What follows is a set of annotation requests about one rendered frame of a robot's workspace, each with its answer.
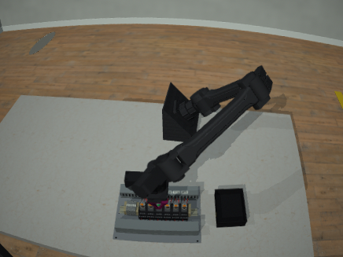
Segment grey relay with orange button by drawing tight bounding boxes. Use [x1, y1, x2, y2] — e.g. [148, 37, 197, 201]
[147, 204, 154, 211]
[139, 200, 146, 211]
[173, 201, 179, 212]
[181, 201, 187, 212]
[164, 201, 171, 212]

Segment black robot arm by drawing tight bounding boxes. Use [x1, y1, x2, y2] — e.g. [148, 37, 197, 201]
[124, 65, 273, 198]

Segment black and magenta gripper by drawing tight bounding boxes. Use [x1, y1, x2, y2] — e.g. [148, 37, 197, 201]
[147, 180, 168, 209]

